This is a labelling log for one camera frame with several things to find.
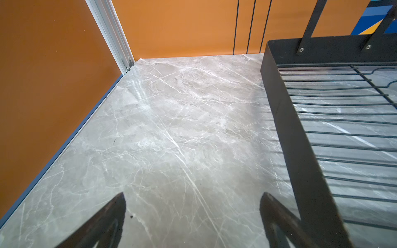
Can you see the aluminium corner post left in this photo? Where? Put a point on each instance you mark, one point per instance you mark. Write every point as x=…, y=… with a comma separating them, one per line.
x=111, y=29

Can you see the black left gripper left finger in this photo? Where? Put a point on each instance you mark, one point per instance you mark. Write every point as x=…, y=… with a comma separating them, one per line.
x=103, y=230

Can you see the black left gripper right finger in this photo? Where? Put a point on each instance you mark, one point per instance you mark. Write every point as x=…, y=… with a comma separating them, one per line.
x=282, y=228

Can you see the black wire dish rack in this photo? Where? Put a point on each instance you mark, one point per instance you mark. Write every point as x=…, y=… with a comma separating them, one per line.
x=334, y=104

